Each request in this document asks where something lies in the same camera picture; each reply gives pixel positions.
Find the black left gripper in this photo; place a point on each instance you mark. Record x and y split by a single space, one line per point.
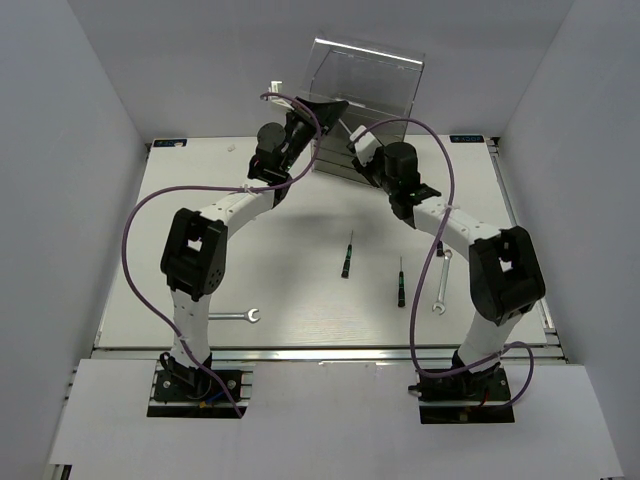
327 112

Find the silver combination wrench right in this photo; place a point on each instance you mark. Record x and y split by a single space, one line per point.
439 305

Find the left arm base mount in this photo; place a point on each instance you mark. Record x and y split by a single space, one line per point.
188 392

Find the silver combination wrench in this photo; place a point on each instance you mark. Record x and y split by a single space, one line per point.
251 316
439 305

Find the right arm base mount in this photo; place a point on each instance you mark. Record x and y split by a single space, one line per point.
464 399

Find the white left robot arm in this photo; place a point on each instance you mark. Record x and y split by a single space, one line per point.
194 257

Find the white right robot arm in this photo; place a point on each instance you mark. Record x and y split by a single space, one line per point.
505 278

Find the aluminium table frame rail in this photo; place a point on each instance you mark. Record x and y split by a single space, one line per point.
525 261

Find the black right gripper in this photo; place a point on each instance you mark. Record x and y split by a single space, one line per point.
366 171

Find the clear acrylic drawer cabinet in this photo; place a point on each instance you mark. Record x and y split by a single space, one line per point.
379 82

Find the silver combination wrench left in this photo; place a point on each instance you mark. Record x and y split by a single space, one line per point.
251 316

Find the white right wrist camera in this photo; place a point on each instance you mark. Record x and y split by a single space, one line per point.
363 144

